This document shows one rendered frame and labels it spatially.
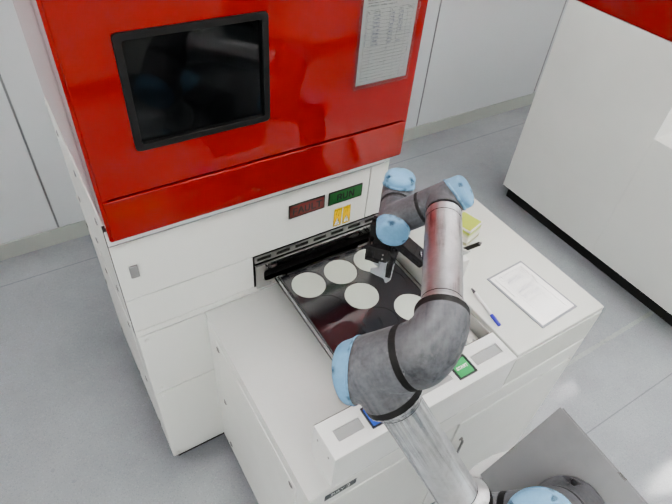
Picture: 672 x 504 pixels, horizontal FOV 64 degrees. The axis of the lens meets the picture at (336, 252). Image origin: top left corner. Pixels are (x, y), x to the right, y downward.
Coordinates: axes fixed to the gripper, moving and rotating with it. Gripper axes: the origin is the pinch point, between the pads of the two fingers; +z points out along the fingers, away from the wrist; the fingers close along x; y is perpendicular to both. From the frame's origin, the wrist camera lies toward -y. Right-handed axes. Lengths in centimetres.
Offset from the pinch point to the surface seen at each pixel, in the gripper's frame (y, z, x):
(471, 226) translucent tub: -19.3, -3.7, -26.4
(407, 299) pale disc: -6.2, 9.5, -2.9
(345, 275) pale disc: 13.5, 9.4, -5.9
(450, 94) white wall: 2, 72, -259
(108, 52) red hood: 54, -66, 27
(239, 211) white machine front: 41.4, -16.6, 5.7
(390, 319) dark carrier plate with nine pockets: -3.1, 9.5, 6.1
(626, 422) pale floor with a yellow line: -110, 100, -47
